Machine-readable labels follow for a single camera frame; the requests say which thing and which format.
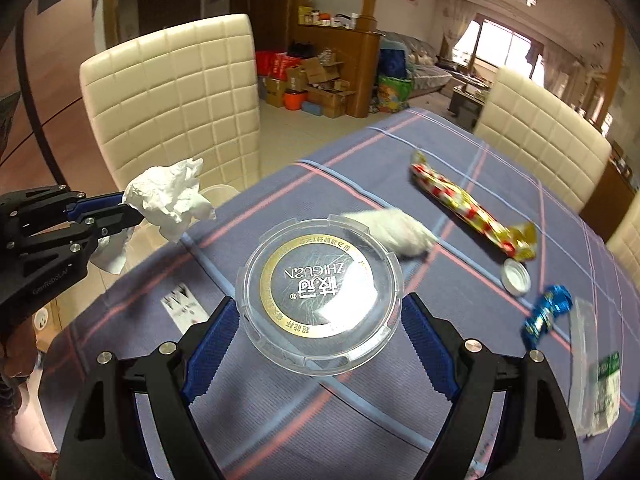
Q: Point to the green white milk carton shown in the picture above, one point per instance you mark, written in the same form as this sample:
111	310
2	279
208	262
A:
610	375

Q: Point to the person's left hand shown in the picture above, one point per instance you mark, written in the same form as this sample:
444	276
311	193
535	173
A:
20	355

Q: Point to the open cardboard box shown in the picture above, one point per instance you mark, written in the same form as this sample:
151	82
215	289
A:
315	71

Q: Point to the red yellow checked wrapper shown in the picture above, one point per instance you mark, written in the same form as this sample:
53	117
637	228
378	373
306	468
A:
460	200

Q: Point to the coffee table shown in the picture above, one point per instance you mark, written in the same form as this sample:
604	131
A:
467	102

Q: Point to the wooden partition cabinet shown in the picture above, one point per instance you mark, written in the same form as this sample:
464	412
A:
360	70

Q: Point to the clear round plastic lid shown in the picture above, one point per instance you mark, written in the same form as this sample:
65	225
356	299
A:
320	285

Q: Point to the grey sofa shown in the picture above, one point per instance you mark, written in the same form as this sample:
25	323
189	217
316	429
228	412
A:
420	65

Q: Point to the orange bucket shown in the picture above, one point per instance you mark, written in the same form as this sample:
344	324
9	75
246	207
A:
295	101

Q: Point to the narrow cream quilted chair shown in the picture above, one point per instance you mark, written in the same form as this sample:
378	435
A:
627	247

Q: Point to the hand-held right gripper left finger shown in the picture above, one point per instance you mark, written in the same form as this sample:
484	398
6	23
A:
210	355

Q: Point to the blue quilt bag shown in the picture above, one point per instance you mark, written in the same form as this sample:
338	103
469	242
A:
392	62

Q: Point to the small blue box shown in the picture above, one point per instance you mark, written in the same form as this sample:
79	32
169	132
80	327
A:
312	109

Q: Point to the clear plastic tray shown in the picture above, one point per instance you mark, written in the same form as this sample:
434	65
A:
587	360

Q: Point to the white tissue wad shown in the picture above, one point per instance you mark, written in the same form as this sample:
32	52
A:
395	232

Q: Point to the small cardboard box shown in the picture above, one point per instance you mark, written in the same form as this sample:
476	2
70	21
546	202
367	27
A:
276	92

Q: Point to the white bottle cap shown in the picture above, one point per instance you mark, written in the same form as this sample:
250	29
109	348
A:
515	276

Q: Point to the yellow box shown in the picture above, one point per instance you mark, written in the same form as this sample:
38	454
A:
305	15

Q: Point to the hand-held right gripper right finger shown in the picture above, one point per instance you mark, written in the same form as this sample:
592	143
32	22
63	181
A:
430	350

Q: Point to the white paper napkin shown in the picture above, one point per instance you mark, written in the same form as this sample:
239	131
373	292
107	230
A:
165	200

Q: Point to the colourful shopping bag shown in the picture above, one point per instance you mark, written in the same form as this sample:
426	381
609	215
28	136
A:
395	94

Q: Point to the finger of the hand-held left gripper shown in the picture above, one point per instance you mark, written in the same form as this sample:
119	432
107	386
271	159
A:
97	206
115	225

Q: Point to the dark wooden door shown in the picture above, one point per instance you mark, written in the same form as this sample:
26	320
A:
170	5

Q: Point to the large cream quilted chair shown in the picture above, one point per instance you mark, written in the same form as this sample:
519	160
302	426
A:
170	100

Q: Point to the black bag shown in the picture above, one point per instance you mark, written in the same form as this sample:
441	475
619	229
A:
300	49

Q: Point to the patterned curtain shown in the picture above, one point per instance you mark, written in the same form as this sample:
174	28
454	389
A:
457	25
552	62

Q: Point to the balcony window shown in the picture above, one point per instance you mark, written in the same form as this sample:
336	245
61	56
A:
505	45

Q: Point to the red bag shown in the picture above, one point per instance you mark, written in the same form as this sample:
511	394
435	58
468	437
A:
275	65

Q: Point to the blue foil wrapper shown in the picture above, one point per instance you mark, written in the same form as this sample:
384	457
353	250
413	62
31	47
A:
545	315

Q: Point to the blue plaid tablecloth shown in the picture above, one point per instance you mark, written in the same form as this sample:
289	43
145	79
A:
320	425

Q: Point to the large cardboard box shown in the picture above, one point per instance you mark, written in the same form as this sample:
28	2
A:
330	102

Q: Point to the wide cream quilted chair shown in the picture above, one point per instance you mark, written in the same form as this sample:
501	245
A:
545	145

